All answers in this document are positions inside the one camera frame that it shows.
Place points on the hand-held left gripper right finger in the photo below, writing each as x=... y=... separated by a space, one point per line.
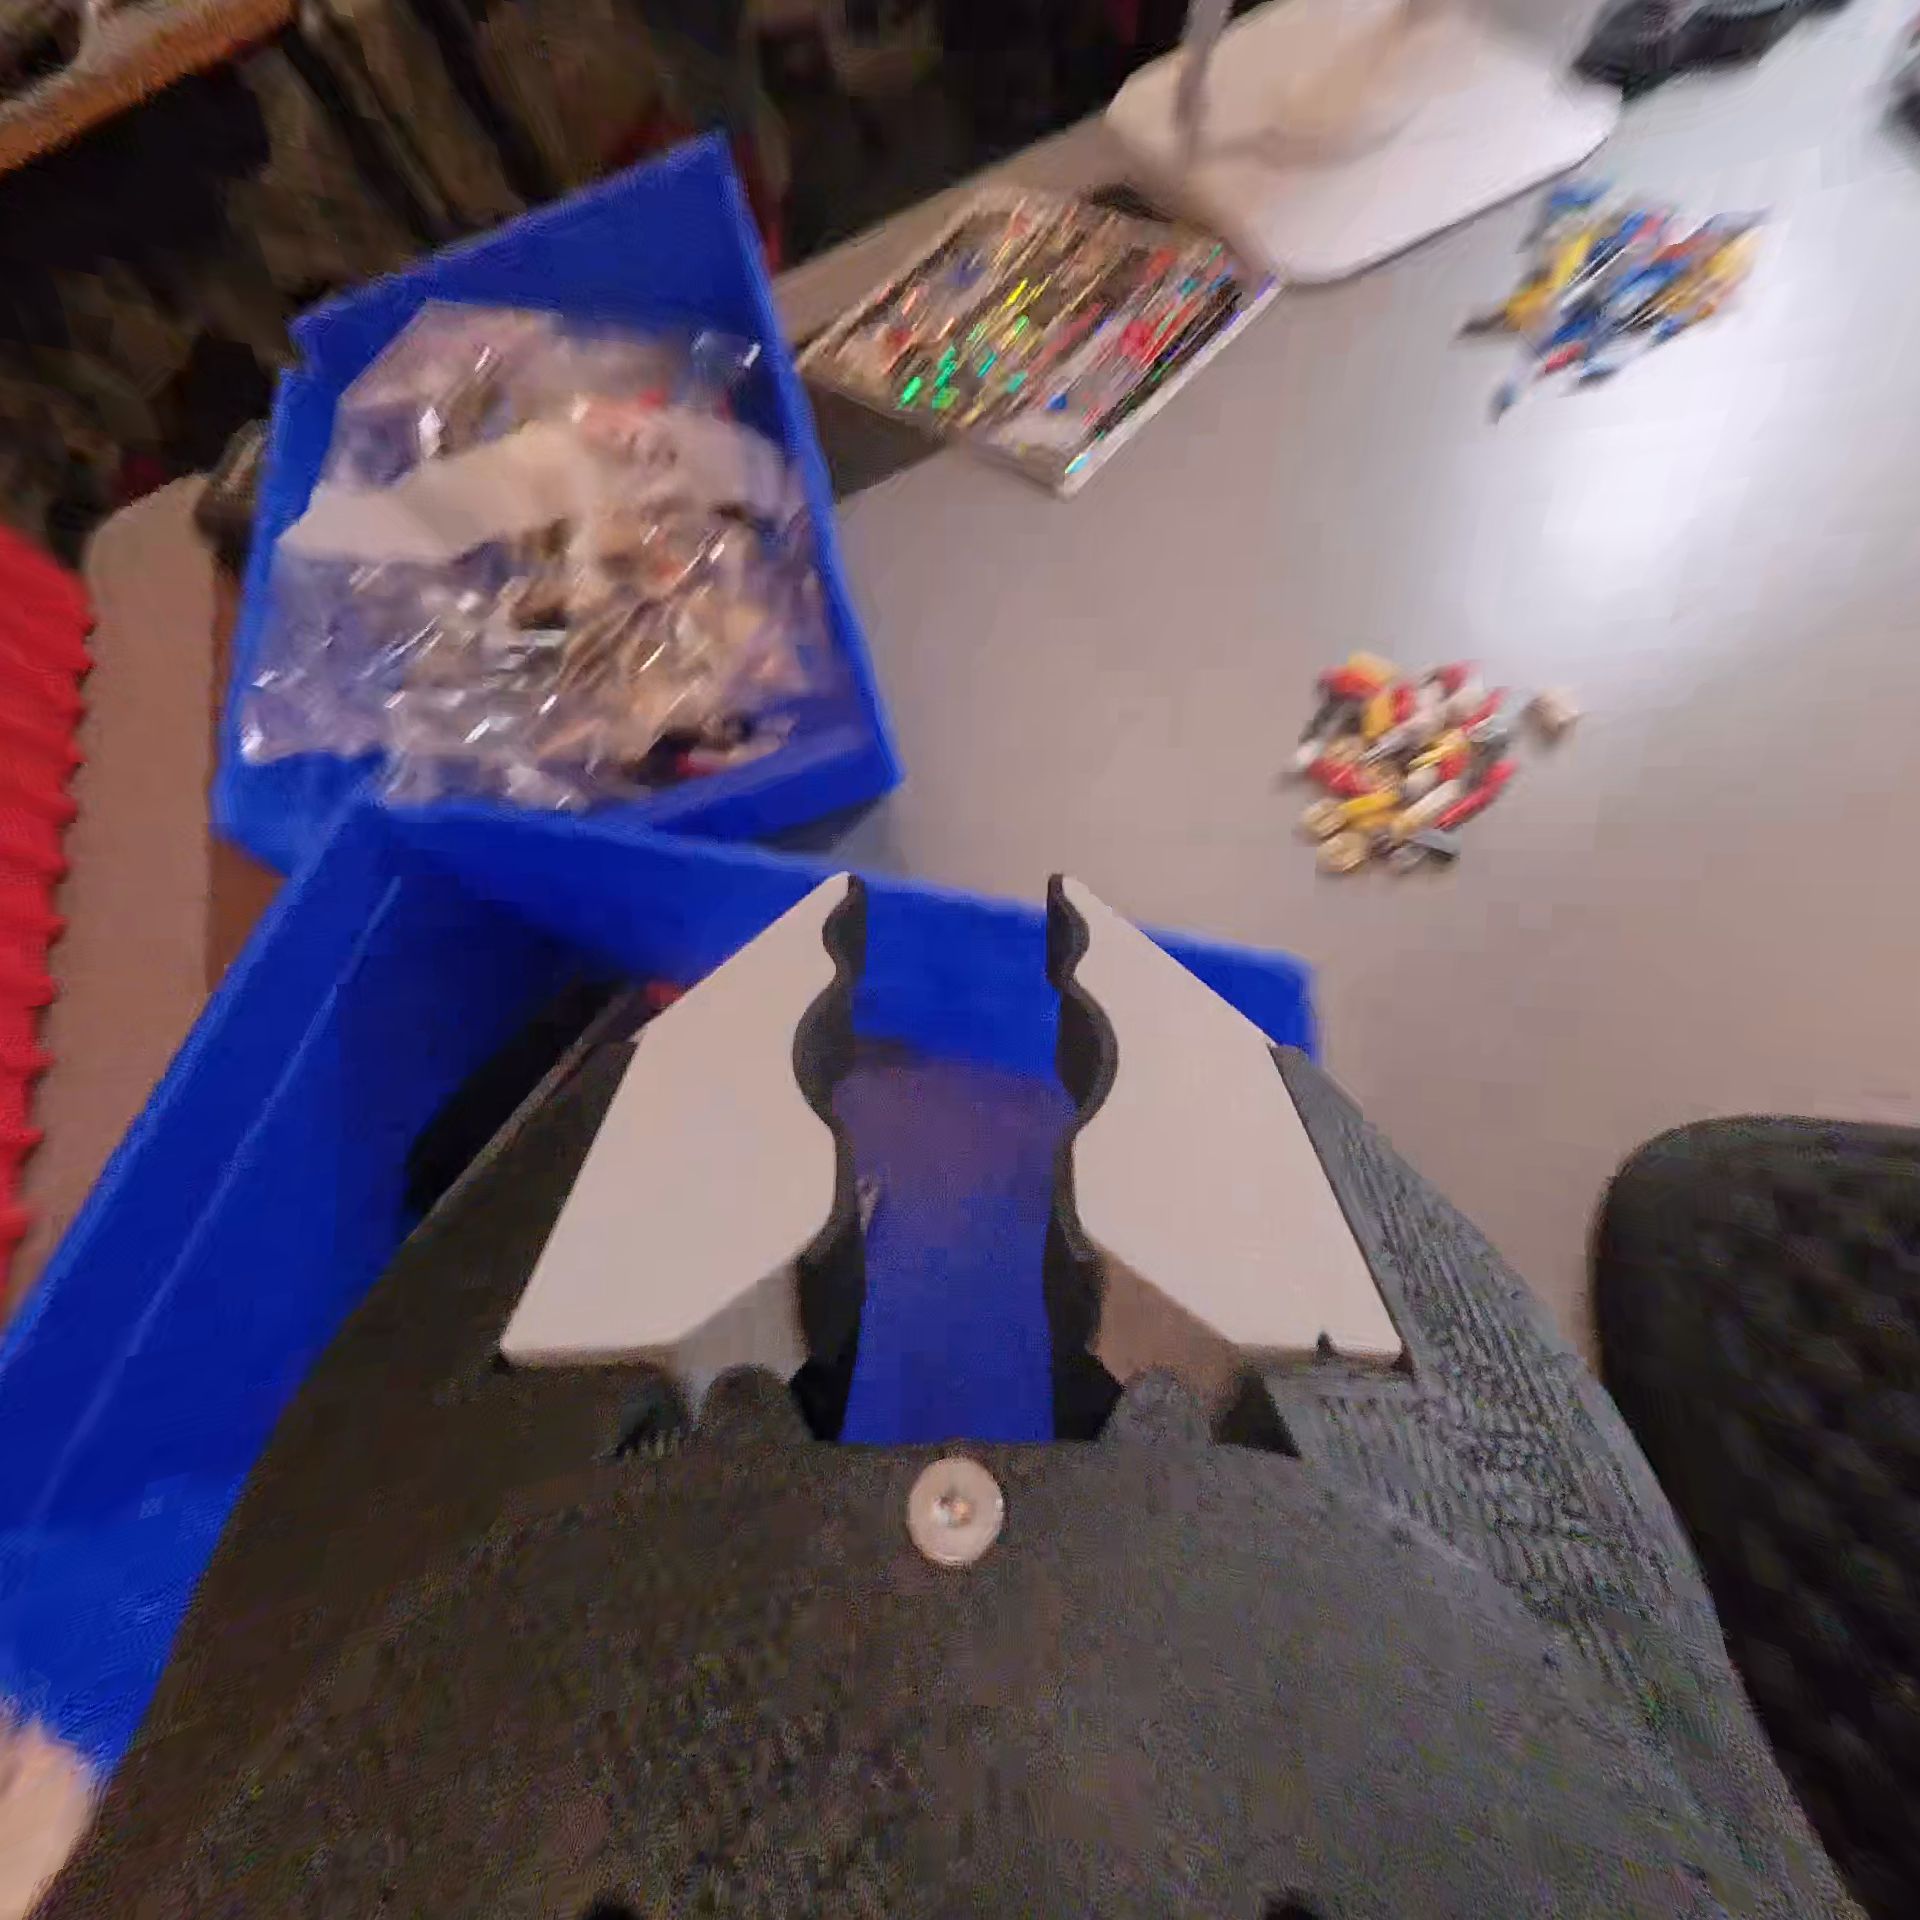
x=1215 y=1184

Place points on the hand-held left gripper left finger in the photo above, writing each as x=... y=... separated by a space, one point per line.
x=675 y=1184

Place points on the pile of red lego pieces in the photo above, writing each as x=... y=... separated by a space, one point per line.
x=1392 y=766

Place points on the shiny lego sticker sheet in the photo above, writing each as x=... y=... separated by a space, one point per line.
x=1036 y=330

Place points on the pile of blue lego pieces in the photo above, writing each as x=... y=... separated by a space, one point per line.
x=1620 y=287

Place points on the empty blue plastic bin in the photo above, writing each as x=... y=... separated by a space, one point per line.
x=192 y=1277

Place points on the clear plastic bags of parts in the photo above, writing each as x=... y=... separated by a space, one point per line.
x=525 y=600

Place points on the red plastic bin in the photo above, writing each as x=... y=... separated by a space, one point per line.
x=37 y=900

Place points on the blue plastic bin with bags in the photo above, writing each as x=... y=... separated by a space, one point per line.
x=599 y=256

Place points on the wooden desk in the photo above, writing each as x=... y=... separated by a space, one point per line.
x=88 y=90

